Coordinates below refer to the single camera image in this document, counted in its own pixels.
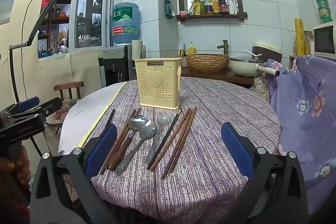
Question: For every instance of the yellow wrapped roll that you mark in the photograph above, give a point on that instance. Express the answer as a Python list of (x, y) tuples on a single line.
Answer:
[(299, 37)]

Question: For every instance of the black boom stand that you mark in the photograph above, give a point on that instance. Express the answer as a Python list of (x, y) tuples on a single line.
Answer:
[(42, 19)]

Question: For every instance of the person's left hand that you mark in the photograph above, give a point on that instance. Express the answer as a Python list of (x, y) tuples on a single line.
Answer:
[(14, 174)]

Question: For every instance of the wooden spindle chair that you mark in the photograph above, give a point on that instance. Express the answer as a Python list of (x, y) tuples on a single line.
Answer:
[(68, 85)]

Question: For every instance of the dark wooden sink counter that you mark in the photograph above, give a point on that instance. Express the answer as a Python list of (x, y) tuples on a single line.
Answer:
[(223, 77)]

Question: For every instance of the woven wash basin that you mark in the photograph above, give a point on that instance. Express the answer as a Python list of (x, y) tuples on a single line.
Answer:
[(207, 64)]

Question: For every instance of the white squeeze bottle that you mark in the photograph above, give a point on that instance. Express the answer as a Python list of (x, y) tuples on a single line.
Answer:
[(232, 8)]

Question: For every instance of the black chopstick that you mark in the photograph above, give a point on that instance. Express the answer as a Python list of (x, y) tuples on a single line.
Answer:
[(113, 115), (168, 132)]

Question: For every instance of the blue water jug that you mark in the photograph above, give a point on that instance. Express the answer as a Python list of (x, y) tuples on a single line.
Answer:
[(125, 29)]

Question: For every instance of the yellow soap bottle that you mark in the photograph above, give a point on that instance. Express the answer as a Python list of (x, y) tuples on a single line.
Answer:
[(191, 50)]

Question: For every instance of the yellow oil bottle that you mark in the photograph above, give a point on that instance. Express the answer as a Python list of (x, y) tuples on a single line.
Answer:
[(208, 6)]

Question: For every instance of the white rice paddle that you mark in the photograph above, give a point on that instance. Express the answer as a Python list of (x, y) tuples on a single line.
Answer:
[(252, 53)]

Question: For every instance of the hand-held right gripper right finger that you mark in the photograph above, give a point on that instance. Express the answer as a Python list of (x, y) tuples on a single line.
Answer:
[(236, 148)]

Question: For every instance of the cat print cushion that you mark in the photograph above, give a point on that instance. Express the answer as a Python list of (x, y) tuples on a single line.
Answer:
[(61, 114)]

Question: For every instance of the grey water dispenser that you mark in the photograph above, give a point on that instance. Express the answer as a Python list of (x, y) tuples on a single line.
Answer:
[(113, 61)]

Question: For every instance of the green hanging bag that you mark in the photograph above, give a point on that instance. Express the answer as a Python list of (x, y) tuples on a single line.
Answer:
[(169, 10)]

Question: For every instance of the cream plastic utensil holder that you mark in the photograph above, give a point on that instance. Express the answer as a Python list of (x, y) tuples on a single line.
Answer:
[(157, 92)]

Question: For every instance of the brown wooden chopstick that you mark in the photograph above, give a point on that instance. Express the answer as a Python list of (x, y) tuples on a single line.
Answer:
[(169, 140), (125, 134), (118, 141), (181, 145), (177, 145)]

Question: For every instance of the pink patterned cup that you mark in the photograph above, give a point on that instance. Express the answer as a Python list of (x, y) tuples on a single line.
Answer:
[(184, 61)]

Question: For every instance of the purple striped tablecloth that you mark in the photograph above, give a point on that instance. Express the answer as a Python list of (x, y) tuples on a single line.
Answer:
[(210, 121)]

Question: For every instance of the white framed window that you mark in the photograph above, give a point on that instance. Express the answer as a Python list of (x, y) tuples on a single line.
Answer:
[(74, 16)]

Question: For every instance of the cream frying pan with lid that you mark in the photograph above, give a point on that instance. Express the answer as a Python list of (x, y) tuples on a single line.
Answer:
[(244, 69)]

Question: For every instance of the pink bowl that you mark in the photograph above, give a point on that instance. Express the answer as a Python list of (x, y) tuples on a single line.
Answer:
[(183, 13)]

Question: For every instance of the white microwave oven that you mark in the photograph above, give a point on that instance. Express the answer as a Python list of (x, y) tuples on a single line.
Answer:
[(324, 40)]

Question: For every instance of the small silver spoon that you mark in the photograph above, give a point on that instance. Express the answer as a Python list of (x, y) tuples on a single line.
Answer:
[(164, 119)]

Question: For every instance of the amber bottle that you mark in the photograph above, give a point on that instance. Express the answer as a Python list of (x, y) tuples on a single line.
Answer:
[(215, 5)]

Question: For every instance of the bronze faucet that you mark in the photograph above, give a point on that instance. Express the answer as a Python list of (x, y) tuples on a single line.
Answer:
[(225, 47)]

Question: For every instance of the dark sauce bottle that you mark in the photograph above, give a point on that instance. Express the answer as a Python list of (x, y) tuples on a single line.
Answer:
[(223, 3)]

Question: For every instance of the yellow snack bag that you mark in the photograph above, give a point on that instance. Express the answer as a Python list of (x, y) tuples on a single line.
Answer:
[(194, 7)]

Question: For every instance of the green capped bottle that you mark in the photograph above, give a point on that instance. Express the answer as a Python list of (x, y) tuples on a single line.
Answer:
[(201, 6)]

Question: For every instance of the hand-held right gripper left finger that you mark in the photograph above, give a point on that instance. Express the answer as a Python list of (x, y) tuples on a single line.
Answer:
[(102, 150)]

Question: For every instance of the brown patterned cloth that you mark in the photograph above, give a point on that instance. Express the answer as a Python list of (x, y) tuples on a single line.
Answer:
[(261, 87)]

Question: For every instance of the purple floral cloth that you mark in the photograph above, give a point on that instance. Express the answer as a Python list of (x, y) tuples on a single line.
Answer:
[(302, 108)]

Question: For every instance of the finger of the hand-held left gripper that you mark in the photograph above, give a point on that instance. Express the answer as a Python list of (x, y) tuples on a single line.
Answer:
[(29, 104), (48, 109)]

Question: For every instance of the white table cover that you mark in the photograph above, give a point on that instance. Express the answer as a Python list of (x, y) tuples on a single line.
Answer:
[(86, 113)]

